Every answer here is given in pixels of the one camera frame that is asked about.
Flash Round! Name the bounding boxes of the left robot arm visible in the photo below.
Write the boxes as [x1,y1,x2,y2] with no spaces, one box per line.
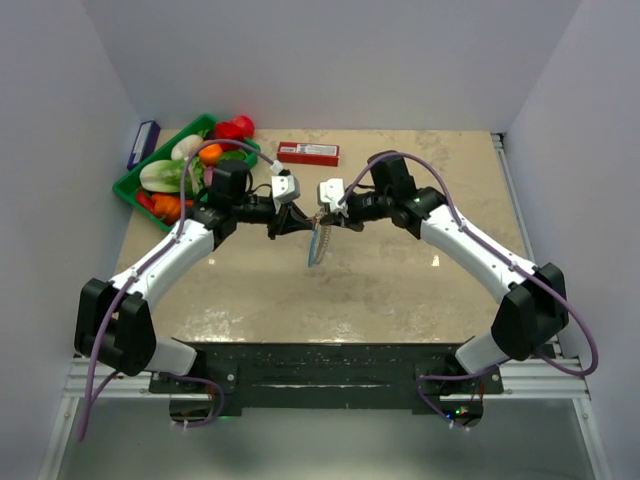
[74,161,312,392]

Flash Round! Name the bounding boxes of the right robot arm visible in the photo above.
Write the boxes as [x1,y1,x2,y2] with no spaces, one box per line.
[317,151,568,393]

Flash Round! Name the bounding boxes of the purple onion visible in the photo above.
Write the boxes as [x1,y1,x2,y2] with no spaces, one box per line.
[203,166,215,187]

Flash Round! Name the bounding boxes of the green bell pepper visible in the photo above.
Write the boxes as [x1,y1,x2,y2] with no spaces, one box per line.
[219,149,247,162]

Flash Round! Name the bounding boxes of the small orange pepper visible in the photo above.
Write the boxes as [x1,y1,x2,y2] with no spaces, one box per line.
[151,193,182,225]

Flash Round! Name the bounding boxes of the red rectangular box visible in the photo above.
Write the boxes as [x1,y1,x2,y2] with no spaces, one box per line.
[277,141,340,167]

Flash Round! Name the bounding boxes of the white radish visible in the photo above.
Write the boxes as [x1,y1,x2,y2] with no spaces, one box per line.
[171,134,203,161]

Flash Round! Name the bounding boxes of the green leafy cabbage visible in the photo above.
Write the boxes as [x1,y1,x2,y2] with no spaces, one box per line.
[139,157,204,197]

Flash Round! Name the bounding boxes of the red bell pepper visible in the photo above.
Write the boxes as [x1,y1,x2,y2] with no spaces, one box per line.
[213,122,245,142]

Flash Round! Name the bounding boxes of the red tomato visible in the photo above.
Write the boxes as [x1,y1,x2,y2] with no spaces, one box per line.
[231,115,255,138]

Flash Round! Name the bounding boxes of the red chili pepper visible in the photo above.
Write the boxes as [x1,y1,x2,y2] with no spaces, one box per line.
[136,190,154,213]

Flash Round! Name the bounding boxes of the green plastic tray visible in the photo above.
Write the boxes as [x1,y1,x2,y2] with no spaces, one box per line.
[112,113,262,232]

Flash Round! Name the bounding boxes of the purple box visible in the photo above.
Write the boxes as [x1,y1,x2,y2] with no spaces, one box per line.
[126,120,161,171]

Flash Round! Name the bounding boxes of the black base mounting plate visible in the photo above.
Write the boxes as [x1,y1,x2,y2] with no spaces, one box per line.
[149,343,506,426]

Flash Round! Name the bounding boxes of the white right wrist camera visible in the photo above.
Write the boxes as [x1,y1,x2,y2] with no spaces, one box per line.
[317,178,348,217]

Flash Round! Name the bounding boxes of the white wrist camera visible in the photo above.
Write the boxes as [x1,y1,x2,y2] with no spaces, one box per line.
[271,174,300,204]
[317,178,348,217]

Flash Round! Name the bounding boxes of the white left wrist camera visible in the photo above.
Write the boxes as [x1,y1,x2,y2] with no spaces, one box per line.
[271,174,300,204]

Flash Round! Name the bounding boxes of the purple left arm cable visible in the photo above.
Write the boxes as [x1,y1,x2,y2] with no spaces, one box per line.
[77,138,284,442]

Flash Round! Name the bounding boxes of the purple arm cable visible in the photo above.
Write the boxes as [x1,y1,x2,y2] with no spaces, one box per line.
[77,138,284,442]
[339,152,600,426]

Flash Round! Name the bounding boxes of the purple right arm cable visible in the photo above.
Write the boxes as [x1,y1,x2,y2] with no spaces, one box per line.
[339,152,600,426]

